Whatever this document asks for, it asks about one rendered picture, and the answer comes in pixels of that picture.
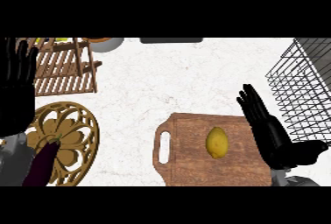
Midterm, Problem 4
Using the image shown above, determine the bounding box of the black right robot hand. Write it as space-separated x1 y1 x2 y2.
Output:
235 83 331 171

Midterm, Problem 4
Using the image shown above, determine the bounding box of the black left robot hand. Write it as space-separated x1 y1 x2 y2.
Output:
0 38 40 138

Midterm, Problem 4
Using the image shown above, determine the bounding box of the yellow lemon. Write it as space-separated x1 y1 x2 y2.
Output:
204 126 231 159

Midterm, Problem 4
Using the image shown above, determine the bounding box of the brown wooden cutting board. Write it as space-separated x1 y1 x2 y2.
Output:
151 112 275 187

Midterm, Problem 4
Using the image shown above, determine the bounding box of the brown wooden slatted crate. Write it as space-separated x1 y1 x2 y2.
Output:
15 38 103 97

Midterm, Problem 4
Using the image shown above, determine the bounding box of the round wooden carved trivet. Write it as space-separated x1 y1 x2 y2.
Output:
25 101 100 187

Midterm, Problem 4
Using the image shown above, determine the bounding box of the purple eggplant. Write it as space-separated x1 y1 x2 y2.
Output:
21 137 62 187

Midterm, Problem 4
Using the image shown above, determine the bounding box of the grey bowl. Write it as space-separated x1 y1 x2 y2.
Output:
81 38 126 53

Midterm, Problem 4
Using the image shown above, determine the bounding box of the dark grey flat appliance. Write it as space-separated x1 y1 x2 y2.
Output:
139 38 204 45

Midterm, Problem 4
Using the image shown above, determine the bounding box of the black wire basket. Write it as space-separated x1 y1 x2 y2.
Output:
264 38 331 144

